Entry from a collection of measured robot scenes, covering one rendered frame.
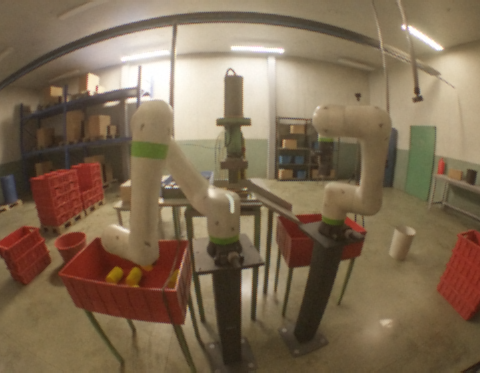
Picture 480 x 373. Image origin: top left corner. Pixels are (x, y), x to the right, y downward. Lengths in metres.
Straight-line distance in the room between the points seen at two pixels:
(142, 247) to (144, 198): 0.16
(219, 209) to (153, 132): 0.34
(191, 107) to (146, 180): 6.05
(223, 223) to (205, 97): 6.01
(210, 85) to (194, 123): 1.32
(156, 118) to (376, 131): 0.65
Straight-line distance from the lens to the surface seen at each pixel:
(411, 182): 6.84
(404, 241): 2.80
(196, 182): 0.83
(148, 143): 0.58
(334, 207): 0.97
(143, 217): 0.63
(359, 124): 0.68
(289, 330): 1.69
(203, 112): 6.52
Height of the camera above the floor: 1.37
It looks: 14 degrees down
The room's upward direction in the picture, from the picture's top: straight up
